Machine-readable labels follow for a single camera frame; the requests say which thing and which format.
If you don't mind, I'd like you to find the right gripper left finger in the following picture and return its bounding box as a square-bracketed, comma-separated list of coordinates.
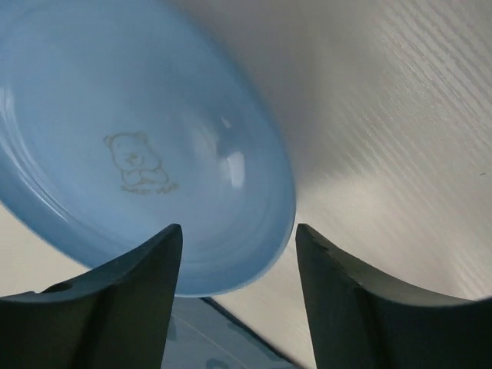
[1, 224, 183, 368]

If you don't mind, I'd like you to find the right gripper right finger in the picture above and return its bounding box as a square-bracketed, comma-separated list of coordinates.
[295, 224, 491, 368]

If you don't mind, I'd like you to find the blue letter-print placemat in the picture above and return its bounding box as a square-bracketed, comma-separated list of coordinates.
[161, 298, 296, 369]

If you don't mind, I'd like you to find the blue plastic plate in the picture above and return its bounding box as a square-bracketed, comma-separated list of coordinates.
[1, 1, 296, 297]

